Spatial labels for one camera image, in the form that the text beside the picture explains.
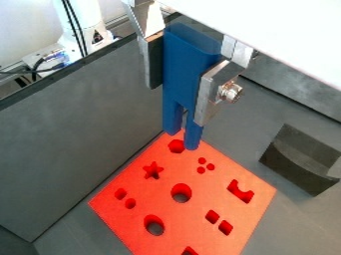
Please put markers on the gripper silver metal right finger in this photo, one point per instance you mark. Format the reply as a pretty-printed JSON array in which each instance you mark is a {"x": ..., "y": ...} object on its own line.
[{"x": 218, "y": 86}]

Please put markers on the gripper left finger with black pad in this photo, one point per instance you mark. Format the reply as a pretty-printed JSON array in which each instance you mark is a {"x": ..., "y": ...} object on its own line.
[{"x": 146, "y": 17}]

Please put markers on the blue square-circle object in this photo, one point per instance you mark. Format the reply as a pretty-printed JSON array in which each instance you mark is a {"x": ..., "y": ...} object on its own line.
[{"x": 190, "y": 54}]

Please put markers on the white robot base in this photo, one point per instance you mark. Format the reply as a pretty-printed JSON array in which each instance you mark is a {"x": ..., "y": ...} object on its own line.
[{"x": 83, "y": 37}]

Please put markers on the black curved fixture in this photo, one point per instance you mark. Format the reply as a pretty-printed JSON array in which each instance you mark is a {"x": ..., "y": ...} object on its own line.
[{"x": 304, "y": 160}]

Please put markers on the red shape-sorter block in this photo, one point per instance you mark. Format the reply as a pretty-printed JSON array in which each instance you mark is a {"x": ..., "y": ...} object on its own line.
[{"x": 183, "y": 202}]

